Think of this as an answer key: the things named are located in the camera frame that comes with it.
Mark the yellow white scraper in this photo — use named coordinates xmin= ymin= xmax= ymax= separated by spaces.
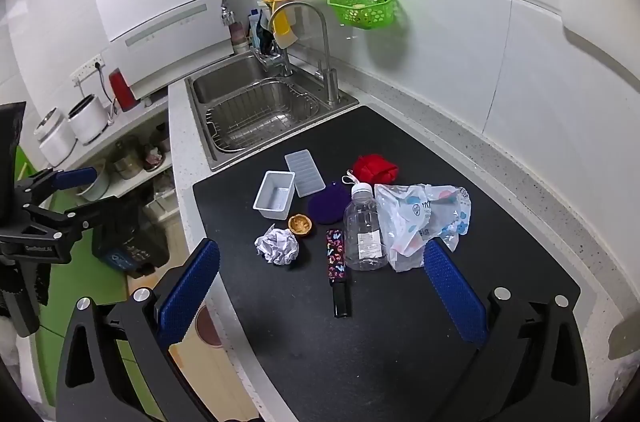
xmin=270 ymin=7 xmax=299 ymax=49

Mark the pale plastic basin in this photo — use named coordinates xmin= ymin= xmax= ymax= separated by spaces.
xmin=75 ymin=159 xmax=111 ymax=202

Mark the white paper ball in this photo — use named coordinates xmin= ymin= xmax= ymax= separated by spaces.
xmin=254 ymin=225 xmax=301 ymax=266

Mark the brown walnut shell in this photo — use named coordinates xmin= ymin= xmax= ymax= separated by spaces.
xmin=288 ymin=213 xmax=315 ymax=235

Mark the red knitted cloth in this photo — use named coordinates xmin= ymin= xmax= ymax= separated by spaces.
xmin=352 ymin=155 xmax=401 ymax=185

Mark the slim steel faucet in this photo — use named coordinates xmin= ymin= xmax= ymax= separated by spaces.
xmin=268 ymin=1 xmax=341 ymax=106

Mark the dark pink cup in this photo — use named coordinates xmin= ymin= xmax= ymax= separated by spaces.
xmin=229 ymin=20 xmax=249 ymax=53

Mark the clear plastic bottle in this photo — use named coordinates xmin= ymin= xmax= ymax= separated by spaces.
xmin=343 ymin=182 xmax=389 ymax=271

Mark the printed plastic bag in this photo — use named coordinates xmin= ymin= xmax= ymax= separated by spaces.
xmin=374 ymin=183 xmax=472 ymax=273

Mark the white rice cooker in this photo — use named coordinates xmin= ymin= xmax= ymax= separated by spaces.
xmin=34 ymin=108 xmax=78 ymax=166
xmin=67 ymin=94 xmax=108 ymax=145

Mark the steel pot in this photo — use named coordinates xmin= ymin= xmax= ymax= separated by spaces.
xmin=110 ymin=142 xmax=143 ymax=180

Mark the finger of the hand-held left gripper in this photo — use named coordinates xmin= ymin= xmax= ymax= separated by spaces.
xmin=14 ymin=167 xmax=98 ymax=208
xmin=50 ymin=196 xmax=123 ymax=235

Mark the knife with patterned sheath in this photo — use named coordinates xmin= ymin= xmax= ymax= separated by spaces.
xmin=325 ymin=229 xmax=352 ymax=318

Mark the black counter mat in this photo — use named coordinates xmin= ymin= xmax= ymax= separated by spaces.
xmin=192 ymin=105 xmax=583 ymax=422

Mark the white shelf unit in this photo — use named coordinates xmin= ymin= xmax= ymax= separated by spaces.
xmin=65 ymin=102 xmax=178 ymax=223

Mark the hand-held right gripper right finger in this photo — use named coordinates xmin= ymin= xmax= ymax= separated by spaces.
xmin=422 ymin=237 xmax=591 ymax=422

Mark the white countertop dishwasher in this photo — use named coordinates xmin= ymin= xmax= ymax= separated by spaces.
xmin=95 ymin=0 xmax=236 ymax=100

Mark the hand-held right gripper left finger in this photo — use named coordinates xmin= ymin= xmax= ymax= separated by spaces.
xmin=55 ymin=238 xmax=221 ymax=422

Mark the white storage box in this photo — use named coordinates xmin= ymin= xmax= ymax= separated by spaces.
xmin=145 ymin=182 xmax=178 ymax=223

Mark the white plastic container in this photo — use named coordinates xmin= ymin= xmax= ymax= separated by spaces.
xmin=253 ymin=171 xmax=296 ymax=220

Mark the white wall socket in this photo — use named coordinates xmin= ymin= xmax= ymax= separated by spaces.
xmin=70 ymin=57 xmax=107 ymax=84

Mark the red thermos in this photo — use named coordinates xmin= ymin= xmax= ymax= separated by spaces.
xmin=108 ymin=68 xmax=141 ymax=113

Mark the green plastic wall basket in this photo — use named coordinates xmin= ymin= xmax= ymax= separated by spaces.
xmin=327 ymin=0 xmax=401 ymax=29

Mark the steel wire drain basket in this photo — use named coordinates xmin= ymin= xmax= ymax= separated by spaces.
xmin=205 ymin=78 xmax=323 ymax=153

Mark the small purple trash can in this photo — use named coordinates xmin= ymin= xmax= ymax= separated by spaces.
xmin=195 ymin=305 xmax=223 ymax=349

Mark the stainless steel sink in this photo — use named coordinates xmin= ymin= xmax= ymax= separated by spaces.
xmin=184 ymin=52 xmax=360 ymax=173

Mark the dark dual trash bin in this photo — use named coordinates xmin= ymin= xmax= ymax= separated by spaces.
xmin=91 ymin=197 xmax=171 ymax=278

